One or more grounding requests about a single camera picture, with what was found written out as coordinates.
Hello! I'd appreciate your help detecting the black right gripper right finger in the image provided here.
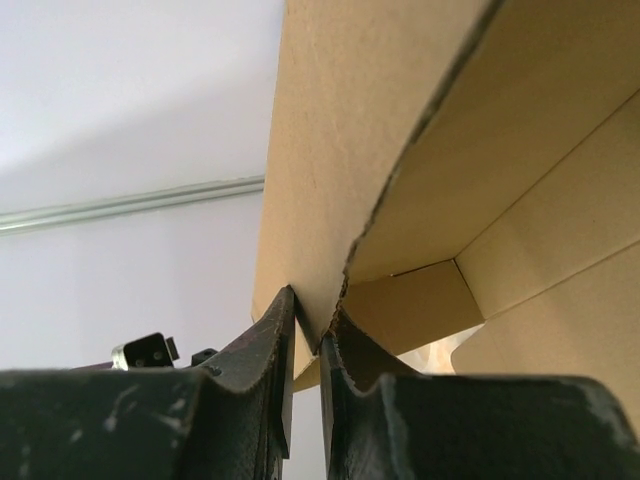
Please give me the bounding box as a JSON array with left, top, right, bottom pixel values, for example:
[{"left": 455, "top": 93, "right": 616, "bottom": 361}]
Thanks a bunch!
[{"left": 320, "top": 312, "right": 639, "bottom": 479}]

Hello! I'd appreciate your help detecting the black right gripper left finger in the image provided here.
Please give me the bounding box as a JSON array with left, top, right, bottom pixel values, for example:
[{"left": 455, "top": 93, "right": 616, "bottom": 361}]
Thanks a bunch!
[{"left": 1, "top": 286, "right": 296, "bottom": 479}]

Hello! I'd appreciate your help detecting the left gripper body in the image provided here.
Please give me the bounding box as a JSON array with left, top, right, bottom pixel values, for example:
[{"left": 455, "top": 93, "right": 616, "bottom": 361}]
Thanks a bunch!
[{"left": 191, "top": 349, "right": 218, "bottom": 368}]

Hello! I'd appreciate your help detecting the brown cardboard box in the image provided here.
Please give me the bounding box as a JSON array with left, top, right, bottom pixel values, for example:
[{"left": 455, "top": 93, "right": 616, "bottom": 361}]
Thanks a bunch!
[{"left": 249, "top": 0, "right": 640, "bottom": 394}]

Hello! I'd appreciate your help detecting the left aluminium frame post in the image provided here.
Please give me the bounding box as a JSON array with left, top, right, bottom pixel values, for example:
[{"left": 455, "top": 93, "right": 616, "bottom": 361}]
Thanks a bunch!
[{"left": 1, "top": 175, "right": 265, "bottom": 236}]

